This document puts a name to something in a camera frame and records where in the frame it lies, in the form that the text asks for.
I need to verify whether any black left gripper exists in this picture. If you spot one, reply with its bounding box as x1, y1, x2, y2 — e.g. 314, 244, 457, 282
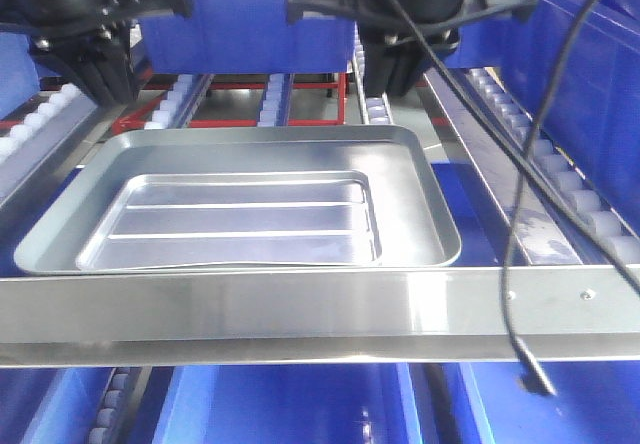
1, 0, 193, 107

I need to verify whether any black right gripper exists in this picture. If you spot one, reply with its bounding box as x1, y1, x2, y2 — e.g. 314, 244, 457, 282
287, 0, 537, 98

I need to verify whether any silver ribbed metal tray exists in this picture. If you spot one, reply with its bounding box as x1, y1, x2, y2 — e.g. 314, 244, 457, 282
76, 171, 382, 271

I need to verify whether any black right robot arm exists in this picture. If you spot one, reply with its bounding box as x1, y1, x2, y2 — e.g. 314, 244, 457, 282
287, 0, 537, 97

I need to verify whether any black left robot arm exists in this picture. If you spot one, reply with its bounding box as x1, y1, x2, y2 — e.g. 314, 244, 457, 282
1, 0, 192, 107

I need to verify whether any large silver outer tray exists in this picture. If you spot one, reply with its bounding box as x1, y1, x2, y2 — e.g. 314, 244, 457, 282
14, 125, 461, 274

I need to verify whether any large blue bin rear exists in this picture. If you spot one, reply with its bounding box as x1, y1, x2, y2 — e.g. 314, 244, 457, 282
140, 0, 354, 74

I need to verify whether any large blue bin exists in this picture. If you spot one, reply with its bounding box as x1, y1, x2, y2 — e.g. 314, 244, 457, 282
140, 0, 354, 74
449, 0, 639, 230

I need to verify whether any large blue bin right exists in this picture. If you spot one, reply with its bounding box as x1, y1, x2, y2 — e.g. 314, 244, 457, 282
449, 0, 639, 230

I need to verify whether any blue bin bottom centre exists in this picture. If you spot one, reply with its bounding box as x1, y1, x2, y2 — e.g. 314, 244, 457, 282
151, 364, 423, 443

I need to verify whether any red metal floor frame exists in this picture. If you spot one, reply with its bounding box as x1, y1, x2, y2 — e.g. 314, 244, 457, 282
111, 72, 348, 135

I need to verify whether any steel front rail right shelf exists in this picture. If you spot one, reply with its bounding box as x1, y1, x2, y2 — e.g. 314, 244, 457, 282
0, 263, 640, 368

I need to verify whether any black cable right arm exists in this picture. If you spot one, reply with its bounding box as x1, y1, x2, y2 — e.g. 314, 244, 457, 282
367, 0, 640, 398

